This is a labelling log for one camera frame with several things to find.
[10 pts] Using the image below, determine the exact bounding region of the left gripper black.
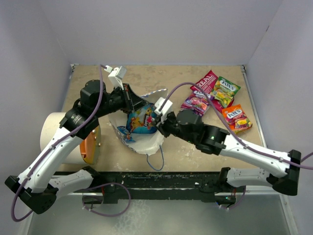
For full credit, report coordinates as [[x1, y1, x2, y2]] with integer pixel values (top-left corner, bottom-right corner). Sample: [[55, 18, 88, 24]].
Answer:
[[94, 83, 149, 118]]

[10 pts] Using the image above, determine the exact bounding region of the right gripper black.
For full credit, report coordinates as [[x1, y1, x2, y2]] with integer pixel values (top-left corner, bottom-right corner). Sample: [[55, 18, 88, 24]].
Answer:
[[152, 110, 197, 144]]

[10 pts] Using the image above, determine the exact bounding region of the blue snack packet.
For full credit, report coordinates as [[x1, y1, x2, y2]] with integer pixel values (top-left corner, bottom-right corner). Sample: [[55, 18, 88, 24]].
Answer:
[[126, 103, 157, 134]]

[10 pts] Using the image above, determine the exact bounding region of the blue checkered paper bag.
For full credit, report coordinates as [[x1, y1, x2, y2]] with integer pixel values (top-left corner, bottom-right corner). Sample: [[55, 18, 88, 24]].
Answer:
[[108, 89, 168, 161]]

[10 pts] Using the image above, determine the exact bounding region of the blue chocolate candy packet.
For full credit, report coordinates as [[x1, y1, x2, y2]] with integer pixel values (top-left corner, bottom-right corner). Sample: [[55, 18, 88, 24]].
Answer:
[[117, 126, 135, 143]]

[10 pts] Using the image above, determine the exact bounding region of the purple pink candy packet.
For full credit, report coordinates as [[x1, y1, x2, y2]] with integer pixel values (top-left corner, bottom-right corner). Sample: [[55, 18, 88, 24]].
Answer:
[[180, 91, 210, 117]]

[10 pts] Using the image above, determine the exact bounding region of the pink cookie snack packet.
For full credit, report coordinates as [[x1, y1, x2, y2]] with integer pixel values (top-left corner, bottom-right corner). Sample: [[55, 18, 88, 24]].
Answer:
[[196, 70, 234, 113]]

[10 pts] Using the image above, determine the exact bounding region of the green yellow candy packet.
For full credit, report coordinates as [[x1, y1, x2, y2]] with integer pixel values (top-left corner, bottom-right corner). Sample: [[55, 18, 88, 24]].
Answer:
[[210, 76, 241, 108]]

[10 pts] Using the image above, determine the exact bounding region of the orange snack packet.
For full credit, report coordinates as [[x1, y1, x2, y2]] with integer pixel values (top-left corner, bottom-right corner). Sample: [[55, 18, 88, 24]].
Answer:
[[222, 104, 253, 134]]

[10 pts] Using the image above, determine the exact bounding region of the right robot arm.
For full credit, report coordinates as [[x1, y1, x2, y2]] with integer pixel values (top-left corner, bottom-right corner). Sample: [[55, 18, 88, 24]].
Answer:
[[155, 110, 301, 196]]

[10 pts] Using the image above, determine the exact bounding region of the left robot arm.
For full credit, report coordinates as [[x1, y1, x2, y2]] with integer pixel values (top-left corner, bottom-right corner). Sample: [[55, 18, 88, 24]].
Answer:
[[5, 80, 148, 214]]

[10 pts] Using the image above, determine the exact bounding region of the white cylinder orange lid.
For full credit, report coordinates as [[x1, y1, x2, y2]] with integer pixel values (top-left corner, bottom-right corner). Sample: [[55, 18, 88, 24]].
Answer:
[[40, 111, 102, 166]]

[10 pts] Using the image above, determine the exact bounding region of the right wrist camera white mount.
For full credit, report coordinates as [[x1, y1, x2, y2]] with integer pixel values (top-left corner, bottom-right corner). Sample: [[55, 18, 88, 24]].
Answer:
[[154, 97, 173, 123]]

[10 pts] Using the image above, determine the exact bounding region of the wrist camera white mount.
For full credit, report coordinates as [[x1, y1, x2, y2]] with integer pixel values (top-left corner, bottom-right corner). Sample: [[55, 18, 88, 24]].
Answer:
[[104, 66, 127, 90], [154, 97, 173, 123]]

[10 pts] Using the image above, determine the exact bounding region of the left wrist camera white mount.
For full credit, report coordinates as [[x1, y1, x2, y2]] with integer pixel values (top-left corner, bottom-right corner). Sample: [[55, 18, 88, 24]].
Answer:
[[104, 66, 127, 90]]

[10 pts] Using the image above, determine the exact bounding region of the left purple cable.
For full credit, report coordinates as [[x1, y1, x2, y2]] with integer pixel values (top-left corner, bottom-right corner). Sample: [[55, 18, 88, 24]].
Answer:
[[11, 64, 108, 222]]

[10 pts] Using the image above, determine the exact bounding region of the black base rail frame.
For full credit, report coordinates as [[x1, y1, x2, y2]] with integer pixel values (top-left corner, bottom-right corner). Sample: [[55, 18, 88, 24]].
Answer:
[[73, 171, 245, 204]]

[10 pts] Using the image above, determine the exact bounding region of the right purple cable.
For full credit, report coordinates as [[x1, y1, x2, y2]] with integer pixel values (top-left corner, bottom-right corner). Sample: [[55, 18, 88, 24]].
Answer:
[[160, 82, 313, 171]]

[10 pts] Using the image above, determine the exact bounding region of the aluminium table frame rail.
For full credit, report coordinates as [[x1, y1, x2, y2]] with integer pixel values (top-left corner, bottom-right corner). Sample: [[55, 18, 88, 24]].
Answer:
[[240, 65, 267, 147]]

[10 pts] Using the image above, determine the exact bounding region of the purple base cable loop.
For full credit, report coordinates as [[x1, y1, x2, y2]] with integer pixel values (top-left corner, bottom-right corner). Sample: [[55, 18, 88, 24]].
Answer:
[[82, 181, 132, 217]]

